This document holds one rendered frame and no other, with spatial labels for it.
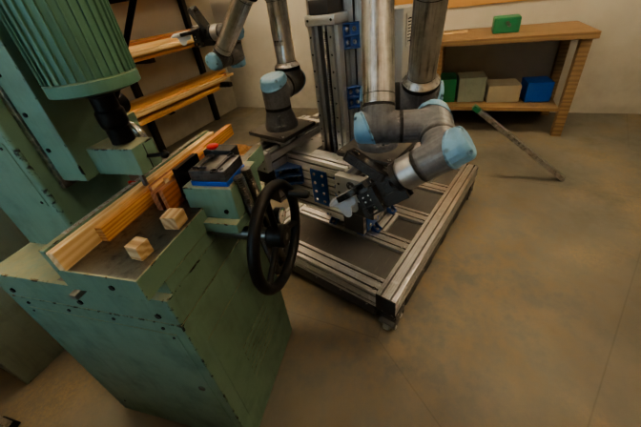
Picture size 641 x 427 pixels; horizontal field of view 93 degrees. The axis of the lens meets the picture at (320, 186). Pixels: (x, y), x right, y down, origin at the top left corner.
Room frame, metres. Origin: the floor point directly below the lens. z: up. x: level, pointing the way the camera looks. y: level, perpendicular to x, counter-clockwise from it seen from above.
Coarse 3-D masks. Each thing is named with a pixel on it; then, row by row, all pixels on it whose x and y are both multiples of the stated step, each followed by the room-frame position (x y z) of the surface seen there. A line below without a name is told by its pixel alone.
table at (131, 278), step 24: (144, 216) 0.63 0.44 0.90; (192, 216) 0.60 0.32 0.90; (120, 240) 0.54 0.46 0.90; (168, 240) 0.52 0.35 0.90; (192, 240) 0.56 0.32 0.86; (96, 264) 0.47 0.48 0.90; (120, 264) 0.46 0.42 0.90; (144, 264) 0.45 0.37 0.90; (168, 264) 0.48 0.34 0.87; (72, 288) 0.47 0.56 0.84; (96, 288) 0.45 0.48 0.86; (120, 288) 0.43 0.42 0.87; (144, 288) 0.42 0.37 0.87
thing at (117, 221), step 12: (216, 132) 1.04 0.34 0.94; (228, 132) 1.08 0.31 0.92; (204, 144) 0.95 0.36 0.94; (144, 192) 0.68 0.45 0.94; (132, 204) 0.63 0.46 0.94; (144, 204) 0.66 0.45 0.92; (108, 216) 0.59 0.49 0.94; (120, 216) 0.59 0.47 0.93; (132, 216) 0.62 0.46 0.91; (96, 228) 0.55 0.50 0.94; (108, 228) 0.56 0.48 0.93; (120, 228) 0.58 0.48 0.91; (108, 240) 0.54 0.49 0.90
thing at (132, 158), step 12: (96, 144) 0.71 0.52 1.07; (108, 144) 0.70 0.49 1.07; (132, 144) 0.68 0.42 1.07; (144, 144) 0.69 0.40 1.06; (96, 156) 0.68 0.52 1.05; (108, 156) 0.67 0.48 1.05; (120, 156) 0.66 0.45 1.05; (132, 156) 0.65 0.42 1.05; (144, 156) 0.67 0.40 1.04; (96, 168) 0.69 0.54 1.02; (108, 168) 0.68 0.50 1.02; (120, 168) 0.67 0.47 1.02; (132, 168) 0.66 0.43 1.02; (144, 168) 0.66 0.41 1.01
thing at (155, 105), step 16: (112, 0) 3.18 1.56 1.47; (128, 0) 3.12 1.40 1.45; (176, 32) 3.60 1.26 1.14; (144, 48) 3.05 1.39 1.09; (160, 48) 3.08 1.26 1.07; (176, 48) 3.32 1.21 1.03; (192, 48) 4.19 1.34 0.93; (192, 80) 3.77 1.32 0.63; (208, 80) 3.66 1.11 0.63; (144, 96) 3.25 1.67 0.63; (160, 96) 3.15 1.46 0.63; (176, 96) 3.16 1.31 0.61; (192, 96) 3.38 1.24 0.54; (208, 96) 4.18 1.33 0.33; (144, 112) 2.79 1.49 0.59; (160, 112) 2.92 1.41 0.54; (160, 144) 3.28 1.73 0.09
